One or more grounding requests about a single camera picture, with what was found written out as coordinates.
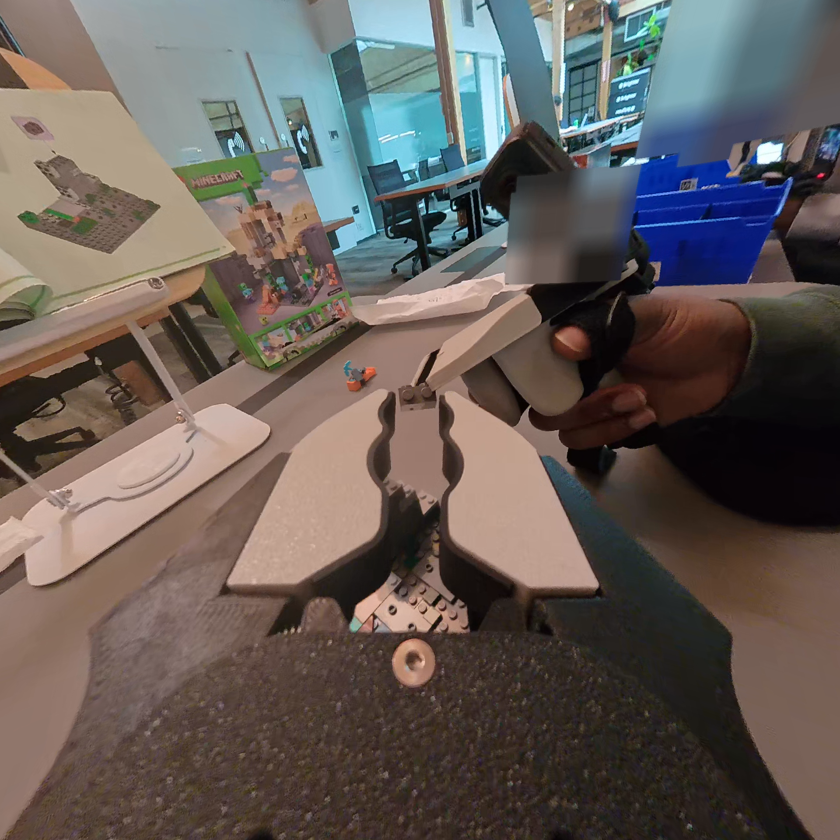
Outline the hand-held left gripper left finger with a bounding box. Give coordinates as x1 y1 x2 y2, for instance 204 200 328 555
226 388 395 597

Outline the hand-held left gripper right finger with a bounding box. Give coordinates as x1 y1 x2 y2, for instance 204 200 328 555
437 392 601 599

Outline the grey toy brick model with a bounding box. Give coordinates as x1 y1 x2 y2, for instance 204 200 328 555
351 476 473 635

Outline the grey desk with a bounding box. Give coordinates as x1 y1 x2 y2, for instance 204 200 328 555
0 217 840 840

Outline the person's right hand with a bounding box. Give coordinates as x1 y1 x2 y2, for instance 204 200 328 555
528 292 753 452

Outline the white paper bag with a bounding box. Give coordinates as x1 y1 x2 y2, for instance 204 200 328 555
354 274 508 327

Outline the blue plastic bin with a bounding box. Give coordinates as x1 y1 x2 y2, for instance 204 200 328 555
633 154 796 287

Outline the wooden edged office table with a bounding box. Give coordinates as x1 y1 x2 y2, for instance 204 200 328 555
373 157 493 263

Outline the black office chair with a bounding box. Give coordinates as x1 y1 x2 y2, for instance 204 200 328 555
366 159 450 275
438 143 490 221

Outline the white stand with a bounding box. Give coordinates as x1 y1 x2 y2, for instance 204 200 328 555
0 276 271 588

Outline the colourful toy brick set box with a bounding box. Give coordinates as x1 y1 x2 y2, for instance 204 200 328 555
172 147 360 371

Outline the black mesh pad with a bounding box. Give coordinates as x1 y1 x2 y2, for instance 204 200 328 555
656 410 840 527

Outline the green potted plant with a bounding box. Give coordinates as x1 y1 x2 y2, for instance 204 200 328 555
620 10 660 76

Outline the white sheet with green stripe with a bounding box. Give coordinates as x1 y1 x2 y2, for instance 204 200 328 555
0 88 237 315

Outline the black desk cable cover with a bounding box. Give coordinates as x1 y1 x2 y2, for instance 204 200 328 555
436 246 509 280

